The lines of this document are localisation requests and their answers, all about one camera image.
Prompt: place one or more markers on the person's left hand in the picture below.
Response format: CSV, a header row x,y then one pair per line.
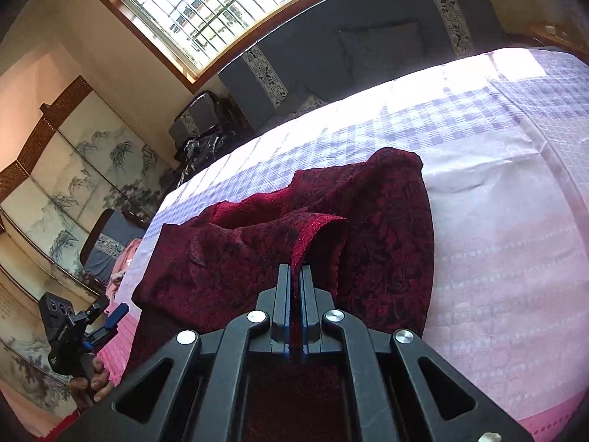
x,y
99,380

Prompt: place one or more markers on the pink cloth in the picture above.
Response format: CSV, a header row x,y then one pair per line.
x,y
123,262

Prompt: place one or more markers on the dark armchair with grey cushion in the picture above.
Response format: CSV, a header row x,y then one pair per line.
x,y
195,119

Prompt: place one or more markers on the grey cushion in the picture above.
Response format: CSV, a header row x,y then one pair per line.
x,y
382,55

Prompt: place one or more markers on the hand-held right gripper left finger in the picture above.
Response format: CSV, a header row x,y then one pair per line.
x,y
285,295

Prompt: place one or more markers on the pink checked blanket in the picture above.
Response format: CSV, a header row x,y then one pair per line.
x,y
483,193

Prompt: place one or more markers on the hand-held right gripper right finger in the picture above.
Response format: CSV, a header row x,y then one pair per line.
x,y
305,298

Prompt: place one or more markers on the painted folding screen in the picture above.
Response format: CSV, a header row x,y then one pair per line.
x,y
69,184

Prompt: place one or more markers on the wooden side table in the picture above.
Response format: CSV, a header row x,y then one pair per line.
x,y
557,39

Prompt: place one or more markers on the dark red patterned garment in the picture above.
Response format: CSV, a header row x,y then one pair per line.
x,y
377,239

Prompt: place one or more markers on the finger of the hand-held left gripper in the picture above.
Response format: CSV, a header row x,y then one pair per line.
x,y
94,311
112,317

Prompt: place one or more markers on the wooden framed window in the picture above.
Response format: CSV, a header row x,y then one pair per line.
x,y
207,9

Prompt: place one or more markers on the dark grey headboard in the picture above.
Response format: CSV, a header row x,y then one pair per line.
x,y
391,4

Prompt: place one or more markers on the black bag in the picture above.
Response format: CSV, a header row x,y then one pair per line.
x,y
205,149

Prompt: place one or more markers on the dark chair with grey cushion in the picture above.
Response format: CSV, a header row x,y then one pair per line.
x,y
108,244

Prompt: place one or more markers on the person's red clothing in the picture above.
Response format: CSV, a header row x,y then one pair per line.
x,y
62,428

